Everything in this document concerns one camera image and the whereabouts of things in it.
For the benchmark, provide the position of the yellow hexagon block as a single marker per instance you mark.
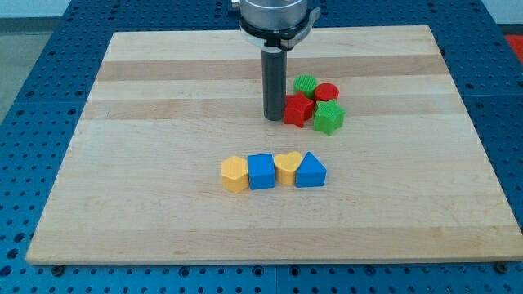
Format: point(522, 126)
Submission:
point(234, 174)

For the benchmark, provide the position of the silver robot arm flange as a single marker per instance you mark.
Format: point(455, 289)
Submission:
point(276, 25)

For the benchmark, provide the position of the blue cube block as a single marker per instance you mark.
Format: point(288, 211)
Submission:
point(261, 171)

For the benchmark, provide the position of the yellow heart block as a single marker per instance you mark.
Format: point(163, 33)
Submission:
point(286, 166)

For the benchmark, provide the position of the red star block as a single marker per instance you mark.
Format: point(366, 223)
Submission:
point(298, 109)

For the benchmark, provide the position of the blue triangle block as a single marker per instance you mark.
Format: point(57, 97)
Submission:
point(311, 172)

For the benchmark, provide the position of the green star block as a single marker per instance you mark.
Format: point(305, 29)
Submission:
point(329, 116)

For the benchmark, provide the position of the green cylinder block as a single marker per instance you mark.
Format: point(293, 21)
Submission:
point(305, 84)

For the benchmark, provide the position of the red cylinder block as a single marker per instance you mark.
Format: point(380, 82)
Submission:
point(326, 92)

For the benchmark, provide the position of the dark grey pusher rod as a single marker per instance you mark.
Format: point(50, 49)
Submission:
point(274, 77)

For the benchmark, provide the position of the wooden board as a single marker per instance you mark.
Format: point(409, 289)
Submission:
point(407, 180)

